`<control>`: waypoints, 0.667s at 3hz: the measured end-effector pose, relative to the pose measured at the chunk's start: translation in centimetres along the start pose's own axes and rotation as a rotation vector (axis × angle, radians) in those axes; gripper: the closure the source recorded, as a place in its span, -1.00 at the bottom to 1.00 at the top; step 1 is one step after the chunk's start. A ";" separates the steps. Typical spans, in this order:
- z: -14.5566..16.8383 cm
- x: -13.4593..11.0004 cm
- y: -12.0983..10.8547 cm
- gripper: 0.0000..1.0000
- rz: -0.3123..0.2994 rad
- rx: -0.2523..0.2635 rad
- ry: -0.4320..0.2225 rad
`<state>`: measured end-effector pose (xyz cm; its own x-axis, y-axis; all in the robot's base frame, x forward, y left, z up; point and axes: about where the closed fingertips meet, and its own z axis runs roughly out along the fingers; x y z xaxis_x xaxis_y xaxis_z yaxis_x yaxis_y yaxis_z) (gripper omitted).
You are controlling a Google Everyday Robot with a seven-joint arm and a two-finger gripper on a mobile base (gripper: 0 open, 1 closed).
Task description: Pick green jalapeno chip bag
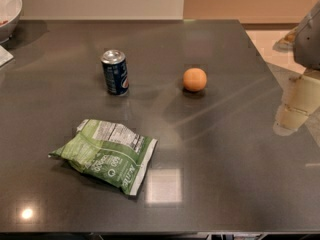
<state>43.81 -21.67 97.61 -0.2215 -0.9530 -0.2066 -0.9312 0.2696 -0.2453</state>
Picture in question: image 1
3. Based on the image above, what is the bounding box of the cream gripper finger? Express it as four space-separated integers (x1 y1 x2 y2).
273 69 320 136

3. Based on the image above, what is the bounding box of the green jalapeno chip bag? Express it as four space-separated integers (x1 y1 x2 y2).
49 119 157 196

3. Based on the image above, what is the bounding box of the orange fruit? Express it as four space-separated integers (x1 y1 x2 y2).
183 68 207 92

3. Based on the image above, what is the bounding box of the blue Pepsi soda can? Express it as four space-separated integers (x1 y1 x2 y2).
101 49 129 95

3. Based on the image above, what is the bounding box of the white bowl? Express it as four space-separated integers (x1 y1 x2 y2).
0 0 23 43

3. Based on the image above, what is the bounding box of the white paper sheet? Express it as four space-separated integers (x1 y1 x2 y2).
0 46 14 67

